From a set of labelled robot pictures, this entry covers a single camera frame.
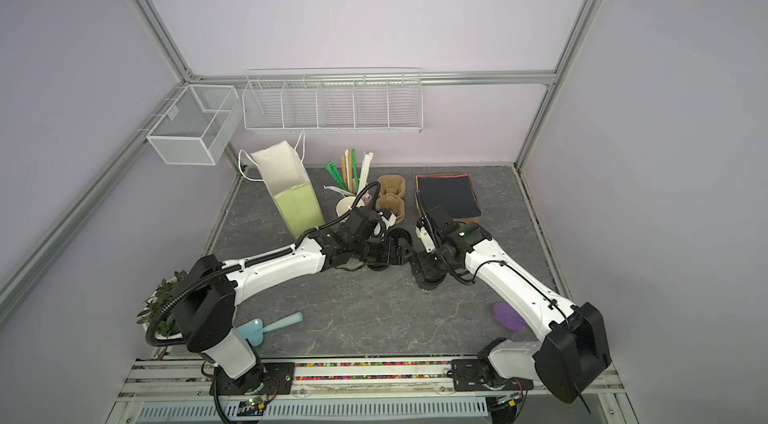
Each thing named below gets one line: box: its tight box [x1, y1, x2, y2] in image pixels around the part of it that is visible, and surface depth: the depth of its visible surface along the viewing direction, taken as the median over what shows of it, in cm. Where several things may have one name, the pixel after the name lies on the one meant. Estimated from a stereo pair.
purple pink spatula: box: [490, 302, 527, 332], surface depth 84 cm
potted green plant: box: [137, 270, 188, 338], surface depth 70 cm
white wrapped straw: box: [359, 152, 374, 194], surface depth 101 cm
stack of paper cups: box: [336, 196, 357, 217], surface depth 94 cm
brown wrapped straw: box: [348, 149, 353, 193], surface depth 101 cm
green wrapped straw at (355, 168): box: [352, 148, 360, 191], surface depth 101 cm
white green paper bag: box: [251, 140, 326, 239], surface depth 91 cm
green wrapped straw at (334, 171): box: [326, 160, 349, 191], surface depth 98 cm
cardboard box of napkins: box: [415, 172, 481, 224], surface depth 111 cm
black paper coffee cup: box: [410, 260, 450, 291], surface depth 71 cm
